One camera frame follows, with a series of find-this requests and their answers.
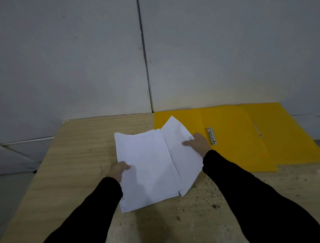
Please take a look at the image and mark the silver metal folder clip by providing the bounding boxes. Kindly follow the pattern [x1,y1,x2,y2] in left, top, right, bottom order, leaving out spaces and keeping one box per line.
[253,122,263,139]
[206,127,217,145]

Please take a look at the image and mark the yellow folder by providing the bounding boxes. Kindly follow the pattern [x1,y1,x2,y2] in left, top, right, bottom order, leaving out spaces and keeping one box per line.
[235,102,320,166]
[154,104,278,173]

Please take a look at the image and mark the person's right forearm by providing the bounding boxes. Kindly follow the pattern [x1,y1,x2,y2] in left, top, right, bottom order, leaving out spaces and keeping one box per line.
[202,150,320,243]

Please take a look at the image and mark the person's left forearm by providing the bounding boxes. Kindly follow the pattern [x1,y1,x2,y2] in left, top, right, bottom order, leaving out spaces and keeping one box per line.
[44,177,123,243]

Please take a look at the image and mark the gathered white papers stack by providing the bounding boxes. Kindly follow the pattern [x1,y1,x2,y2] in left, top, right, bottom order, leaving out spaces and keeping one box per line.
[114,129,183,214]

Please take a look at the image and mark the person's right hand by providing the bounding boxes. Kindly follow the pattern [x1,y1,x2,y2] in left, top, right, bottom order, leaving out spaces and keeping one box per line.
[182,133,212,158]

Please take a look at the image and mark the person's left hand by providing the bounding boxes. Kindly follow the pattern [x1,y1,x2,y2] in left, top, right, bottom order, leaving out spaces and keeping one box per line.
[107,161,131,183]

